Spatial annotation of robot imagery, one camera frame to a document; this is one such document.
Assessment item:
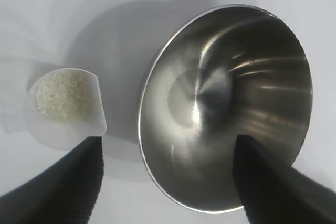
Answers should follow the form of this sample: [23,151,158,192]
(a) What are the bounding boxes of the translucent plastic measuring cup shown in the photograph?
[25,68,108,151]

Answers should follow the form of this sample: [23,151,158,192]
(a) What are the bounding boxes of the stainless steel mixing bowl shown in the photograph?
[137,4,313,214]

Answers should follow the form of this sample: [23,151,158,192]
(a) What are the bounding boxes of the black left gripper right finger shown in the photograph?
[232,134,336,224]

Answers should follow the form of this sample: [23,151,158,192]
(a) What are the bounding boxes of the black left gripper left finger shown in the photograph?
[0,136,106,224]

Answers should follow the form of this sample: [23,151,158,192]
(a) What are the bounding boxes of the white rice grains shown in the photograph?
[34,69,94,122]

